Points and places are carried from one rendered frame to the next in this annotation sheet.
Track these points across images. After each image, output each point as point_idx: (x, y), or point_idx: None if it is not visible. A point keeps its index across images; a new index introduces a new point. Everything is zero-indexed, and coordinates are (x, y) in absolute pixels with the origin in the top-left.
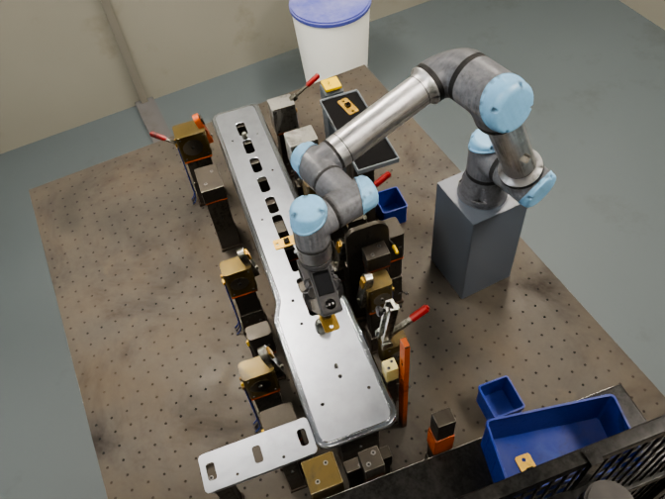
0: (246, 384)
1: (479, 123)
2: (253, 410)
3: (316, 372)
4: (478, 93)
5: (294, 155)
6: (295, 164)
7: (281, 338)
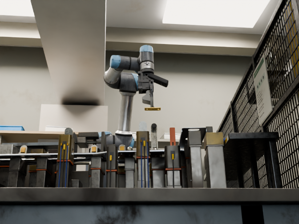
0: (149, 136)
1: (131, 86)
2: (148, 174)
3: (154, 152)
4: (130, 74)
5: (114, 55)
6: (117, 57)
7: (125, 150)
